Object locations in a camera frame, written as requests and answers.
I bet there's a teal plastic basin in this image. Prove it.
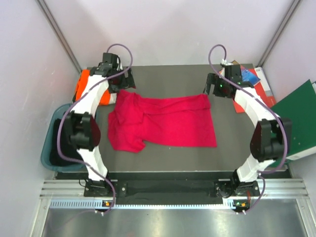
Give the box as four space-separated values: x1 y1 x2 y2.
40 103 85 173

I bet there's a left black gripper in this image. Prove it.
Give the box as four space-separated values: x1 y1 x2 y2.
108 66 135 94

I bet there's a purple cable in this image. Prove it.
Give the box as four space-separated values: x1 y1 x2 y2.
208 44 289 215
56 43 134 216

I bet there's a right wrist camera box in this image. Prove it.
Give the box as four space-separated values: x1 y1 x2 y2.
224 64 242 84

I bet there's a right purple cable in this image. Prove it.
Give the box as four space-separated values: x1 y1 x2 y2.
208 44 289 215

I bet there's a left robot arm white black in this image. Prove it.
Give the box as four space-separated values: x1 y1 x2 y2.
57 62 135 196

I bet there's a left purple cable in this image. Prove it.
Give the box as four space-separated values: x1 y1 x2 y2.
56 43 134 216

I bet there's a red book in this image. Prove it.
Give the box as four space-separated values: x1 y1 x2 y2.
232 68 277 114

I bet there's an aluminium frame rail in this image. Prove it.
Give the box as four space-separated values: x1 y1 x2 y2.
30 179 316 237

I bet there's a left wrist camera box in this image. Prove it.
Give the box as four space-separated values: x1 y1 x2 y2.
102 52 120 65

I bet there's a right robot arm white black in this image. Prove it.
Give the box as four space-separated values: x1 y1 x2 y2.
204 73 292 198

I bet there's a grey slotted cable duct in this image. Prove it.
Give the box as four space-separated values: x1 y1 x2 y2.
49 198 250 210

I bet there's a folded orange t shirt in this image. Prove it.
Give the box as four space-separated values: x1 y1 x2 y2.
73 69 110 106

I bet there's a green ring binder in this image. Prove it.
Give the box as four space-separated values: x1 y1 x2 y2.
272 80 316 163

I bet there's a black garment in basin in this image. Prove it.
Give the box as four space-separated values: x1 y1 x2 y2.
49 118 82 167

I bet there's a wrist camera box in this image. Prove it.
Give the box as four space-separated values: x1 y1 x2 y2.
224 64 242 84
102 52 120 65

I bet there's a blue orange book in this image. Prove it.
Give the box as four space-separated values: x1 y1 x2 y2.
231 60 260 87

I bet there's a red t shirt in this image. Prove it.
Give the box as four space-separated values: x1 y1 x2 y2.
108 90 217 153

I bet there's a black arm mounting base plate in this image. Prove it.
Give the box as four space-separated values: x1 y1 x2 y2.
83 171 259 205

